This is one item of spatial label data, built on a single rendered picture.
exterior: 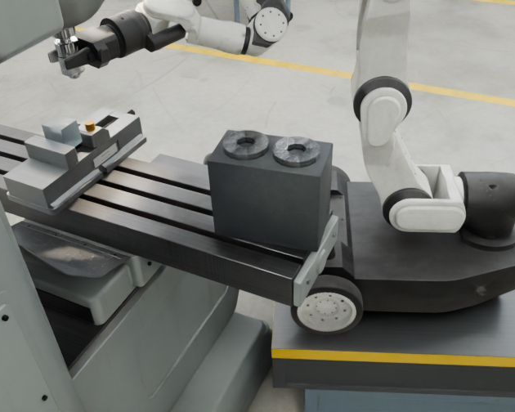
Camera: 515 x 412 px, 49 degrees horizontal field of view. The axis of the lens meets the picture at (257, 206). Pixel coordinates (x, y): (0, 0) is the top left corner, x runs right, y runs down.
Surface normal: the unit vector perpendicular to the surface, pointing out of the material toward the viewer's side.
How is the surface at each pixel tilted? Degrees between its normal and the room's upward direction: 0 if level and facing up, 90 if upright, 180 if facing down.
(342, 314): 90
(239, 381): 68
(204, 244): 0
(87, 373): 90
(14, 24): 90
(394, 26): 115
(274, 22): 55
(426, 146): 0
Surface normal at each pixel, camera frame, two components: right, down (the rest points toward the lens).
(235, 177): -0.29, 0.60
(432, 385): -0.07, 0.62
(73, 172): 0.89, 0.26
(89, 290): -0.04, -0.78
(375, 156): -0.07, 0.89
